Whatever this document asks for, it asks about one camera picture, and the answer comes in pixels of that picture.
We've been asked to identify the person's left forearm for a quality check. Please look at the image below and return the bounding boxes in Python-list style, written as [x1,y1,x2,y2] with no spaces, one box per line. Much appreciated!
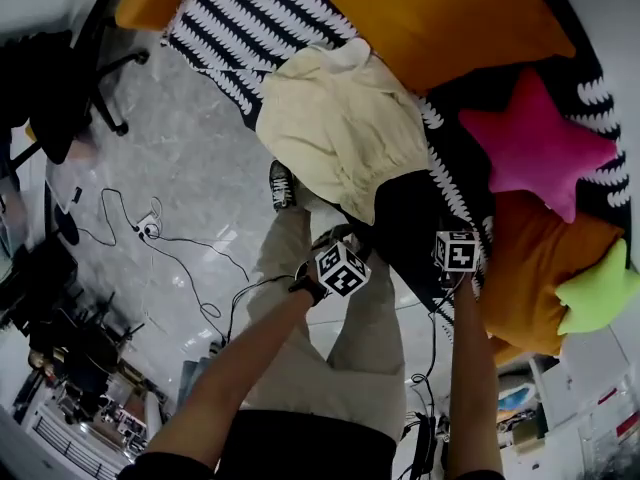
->
[144,287,321,469]

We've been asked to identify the white power strip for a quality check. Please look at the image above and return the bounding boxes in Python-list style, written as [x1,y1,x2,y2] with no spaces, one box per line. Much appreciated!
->
[134,211,161,238]

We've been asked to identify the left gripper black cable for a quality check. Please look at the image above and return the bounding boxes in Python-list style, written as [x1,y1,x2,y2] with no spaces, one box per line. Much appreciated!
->
[227,273,296,344]

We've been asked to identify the black floor cable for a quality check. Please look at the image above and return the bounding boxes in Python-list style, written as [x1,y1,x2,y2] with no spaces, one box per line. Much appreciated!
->
[74,187,251,329]

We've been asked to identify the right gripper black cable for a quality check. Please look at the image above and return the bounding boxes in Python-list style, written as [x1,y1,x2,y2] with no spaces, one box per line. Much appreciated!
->
[399,287,456,480]

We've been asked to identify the person's right forearm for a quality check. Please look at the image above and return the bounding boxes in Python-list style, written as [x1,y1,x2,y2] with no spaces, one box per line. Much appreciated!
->
[447,272,504,477]

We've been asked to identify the black wristwatch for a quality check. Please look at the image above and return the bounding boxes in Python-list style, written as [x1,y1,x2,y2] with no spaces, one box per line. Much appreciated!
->
[288,275,329,307]

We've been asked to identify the large orange pillow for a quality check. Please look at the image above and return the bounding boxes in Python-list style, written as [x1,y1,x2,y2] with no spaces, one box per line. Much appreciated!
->
[304,0,579,97]

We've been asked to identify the cream shorts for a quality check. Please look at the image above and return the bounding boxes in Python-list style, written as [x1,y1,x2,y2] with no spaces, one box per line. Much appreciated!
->
[254,37,431,227]

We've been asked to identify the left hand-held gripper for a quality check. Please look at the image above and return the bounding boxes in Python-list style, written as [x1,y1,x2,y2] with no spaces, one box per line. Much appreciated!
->
[310,223,373,298]

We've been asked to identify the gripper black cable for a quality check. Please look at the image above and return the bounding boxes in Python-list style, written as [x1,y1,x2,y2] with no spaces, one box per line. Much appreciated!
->
[227,273,296,344]
[399,287,456,480]

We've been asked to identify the black office chair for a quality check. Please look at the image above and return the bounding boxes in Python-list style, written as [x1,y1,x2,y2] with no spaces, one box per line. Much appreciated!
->
[0,17,151,167]

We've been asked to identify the black and white striped blanket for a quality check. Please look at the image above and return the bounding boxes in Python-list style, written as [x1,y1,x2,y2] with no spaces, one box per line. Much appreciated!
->
[162,0,631,349]

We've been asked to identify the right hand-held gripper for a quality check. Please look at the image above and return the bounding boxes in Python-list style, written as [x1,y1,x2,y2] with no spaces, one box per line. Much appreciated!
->
[432,228,482,289]

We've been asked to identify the black and white sneaker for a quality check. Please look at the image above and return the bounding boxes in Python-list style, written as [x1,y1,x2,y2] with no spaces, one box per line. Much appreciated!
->
[268,159,297,213]

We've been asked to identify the person's beige trousers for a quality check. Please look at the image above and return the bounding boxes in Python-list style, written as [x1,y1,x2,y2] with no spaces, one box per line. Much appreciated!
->
[244,187,406,442]

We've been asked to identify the person's black shirt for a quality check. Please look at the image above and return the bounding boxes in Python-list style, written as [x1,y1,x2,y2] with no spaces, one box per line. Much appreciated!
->
[117,410,399,480]

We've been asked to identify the black round base stand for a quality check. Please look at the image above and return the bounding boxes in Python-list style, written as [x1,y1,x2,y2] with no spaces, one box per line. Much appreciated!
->
[53,202,81,247]

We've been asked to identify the green star pillow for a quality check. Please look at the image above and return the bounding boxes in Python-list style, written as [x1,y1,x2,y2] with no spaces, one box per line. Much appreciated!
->
[554,237,640,337]

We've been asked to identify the pink star pillow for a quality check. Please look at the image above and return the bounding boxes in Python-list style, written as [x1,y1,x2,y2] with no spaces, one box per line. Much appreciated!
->
[457,67,619,224]

